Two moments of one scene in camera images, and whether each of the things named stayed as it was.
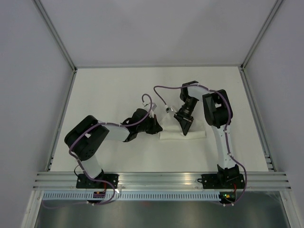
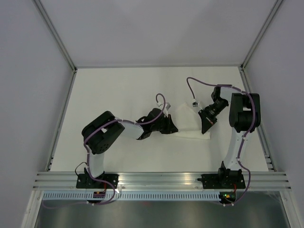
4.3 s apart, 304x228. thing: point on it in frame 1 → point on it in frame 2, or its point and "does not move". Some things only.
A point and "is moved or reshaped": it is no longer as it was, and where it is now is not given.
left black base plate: x=83 y=182 does not move
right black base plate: x=222 y=181 does not move
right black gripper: x=185 y=121 → x=207 y=121
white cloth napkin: x=172 y=130 is moved or reshaped
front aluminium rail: x=44 y=180 does not move
